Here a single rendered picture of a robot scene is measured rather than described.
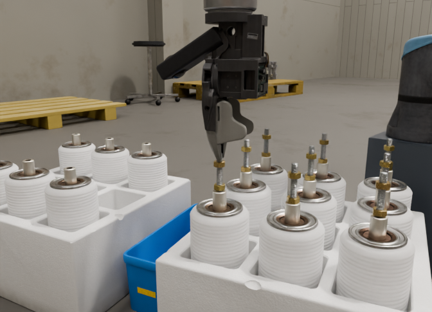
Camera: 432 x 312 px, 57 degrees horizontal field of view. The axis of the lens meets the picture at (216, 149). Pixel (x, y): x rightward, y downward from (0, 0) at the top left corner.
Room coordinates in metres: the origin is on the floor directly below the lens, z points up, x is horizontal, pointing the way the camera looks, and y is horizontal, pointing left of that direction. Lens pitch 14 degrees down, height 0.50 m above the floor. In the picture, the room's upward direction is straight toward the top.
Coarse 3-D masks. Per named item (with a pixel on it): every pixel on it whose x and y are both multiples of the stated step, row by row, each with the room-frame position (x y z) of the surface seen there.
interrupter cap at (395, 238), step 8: (360, 224) 0.53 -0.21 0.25; (368, 224) 0.53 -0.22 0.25; (352, 232) 0.50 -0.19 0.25; (360, 232) 0.50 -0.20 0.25; (368, 232) 0.51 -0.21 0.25; (392, 232) 0.50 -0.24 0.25; (400, 232) 0.50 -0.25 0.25; (360, 240) 0.48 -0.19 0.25; (368, 240) 0.48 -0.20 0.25; (376, 240) 0.48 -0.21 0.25; (384, 240) 0.48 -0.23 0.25; (392, 240) 0.48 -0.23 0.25; (400, 240) 0.48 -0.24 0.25; (384, 248) 0.46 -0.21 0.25; (392, 248) 0.46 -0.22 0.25
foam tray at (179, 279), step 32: (416, 224) 0.69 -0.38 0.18; (256, 256) 0.57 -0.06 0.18; (416, 256) 0.57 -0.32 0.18; (160, 288) 0.55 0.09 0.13; (192, 288) 0.53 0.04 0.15; (224, 288) 0.51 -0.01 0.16; (256, 288) 0.49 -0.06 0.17; (288, 288) 0.48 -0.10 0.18; (320, 288) 0.48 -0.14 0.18; (416, 288) 0.48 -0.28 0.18
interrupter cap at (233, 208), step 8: (208, 200) 0.62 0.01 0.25; (232, 200) 0.62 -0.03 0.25; (200, 208) 0.59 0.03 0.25; (208, 208) 0.59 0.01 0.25; (232, 208) 0.59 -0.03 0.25; (240, 208) 0.58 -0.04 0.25; (208, 216) 0.56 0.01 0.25; (216, 216) 0.56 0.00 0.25; (224, 216) 0.56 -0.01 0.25; (232, 216) 0.56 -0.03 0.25
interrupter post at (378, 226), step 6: (372, 216) 0.49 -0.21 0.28; (372, 222) 0.49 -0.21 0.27; (378, 222) 0.49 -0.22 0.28; (384, 222) 0.49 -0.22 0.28; (372, 228) 0.49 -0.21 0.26; (378, 228) 0.49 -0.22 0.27; (384, 228) 0.49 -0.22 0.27; (372, 234) 0.49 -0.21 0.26; (378, 234) 0.49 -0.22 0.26; (384, 234) 0.49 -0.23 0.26
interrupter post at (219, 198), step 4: (216, 192) 0.59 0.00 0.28; (220, 192) 0.59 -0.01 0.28; (224, 192) 0.59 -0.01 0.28; (216, 196) 0.59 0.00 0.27; (220, 196) 0.58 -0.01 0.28; (224, 196) 0.59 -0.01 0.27; (216, 200) 0.59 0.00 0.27; (220, 200) 0.58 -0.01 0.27; (224, 200) 0.59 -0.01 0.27; (216, 204) 0.59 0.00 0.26; (220, 204) 0.58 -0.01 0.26; (224, 204) 0.59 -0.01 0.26; (216, 208) 0.59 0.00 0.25; (220, 208) 0.58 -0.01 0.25; (224, 208) 0.59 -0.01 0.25
